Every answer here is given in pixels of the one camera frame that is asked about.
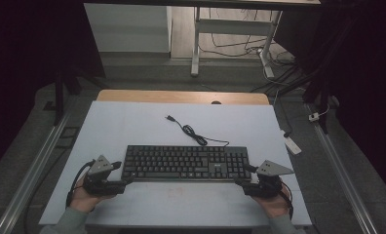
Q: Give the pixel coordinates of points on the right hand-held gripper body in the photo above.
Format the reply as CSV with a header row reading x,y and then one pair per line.
x,y
264,188

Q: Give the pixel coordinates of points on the person's right hand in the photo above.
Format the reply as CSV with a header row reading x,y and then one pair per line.
x,y
274,206

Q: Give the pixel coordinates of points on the white foam board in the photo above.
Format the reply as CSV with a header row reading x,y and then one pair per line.
x,y
132,123

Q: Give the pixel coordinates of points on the black computer keyboard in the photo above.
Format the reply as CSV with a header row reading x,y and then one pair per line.
x,y
181,162

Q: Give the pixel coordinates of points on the white-framed desk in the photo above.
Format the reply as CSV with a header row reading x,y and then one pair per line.
x,y
233,27

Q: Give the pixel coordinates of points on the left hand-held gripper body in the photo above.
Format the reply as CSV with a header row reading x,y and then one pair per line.
x,y
100,187

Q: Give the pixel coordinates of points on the white power strip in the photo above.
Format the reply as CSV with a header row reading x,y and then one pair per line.
x,y
292,145

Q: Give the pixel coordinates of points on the dark curtain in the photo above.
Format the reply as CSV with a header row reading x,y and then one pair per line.
x,y
366,81
25,65

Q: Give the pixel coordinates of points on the white cabinet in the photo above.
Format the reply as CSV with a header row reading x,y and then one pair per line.
x,y
129,27

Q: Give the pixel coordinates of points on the metal floor rail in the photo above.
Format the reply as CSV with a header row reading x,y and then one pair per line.
x,y
340,175
31,172

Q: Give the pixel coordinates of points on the small white box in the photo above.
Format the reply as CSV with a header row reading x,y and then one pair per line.
x,y
314,116

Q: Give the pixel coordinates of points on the black table grommet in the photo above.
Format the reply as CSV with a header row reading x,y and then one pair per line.
x,y
216,102

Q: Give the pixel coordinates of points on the black stand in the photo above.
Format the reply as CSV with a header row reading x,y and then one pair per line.
x,y
59,97
314,91

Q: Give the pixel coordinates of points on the person's left hand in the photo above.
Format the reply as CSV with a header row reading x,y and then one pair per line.
x,y
84,202

